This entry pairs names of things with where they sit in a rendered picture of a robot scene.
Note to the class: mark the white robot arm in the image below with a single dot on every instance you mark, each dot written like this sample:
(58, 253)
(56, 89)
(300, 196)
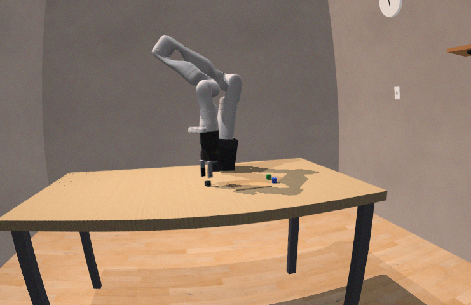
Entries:
(200, 72)

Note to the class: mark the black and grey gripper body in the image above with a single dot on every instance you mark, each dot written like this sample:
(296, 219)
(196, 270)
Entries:
(209, 138)

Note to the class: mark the tan square mat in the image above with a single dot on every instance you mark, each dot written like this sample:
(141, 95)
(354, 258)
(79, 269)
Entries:
(248, 184)

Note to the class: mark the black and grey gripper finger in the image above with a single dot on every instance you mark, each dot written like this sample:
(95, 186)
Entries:
(209, 170)
(202, 168)

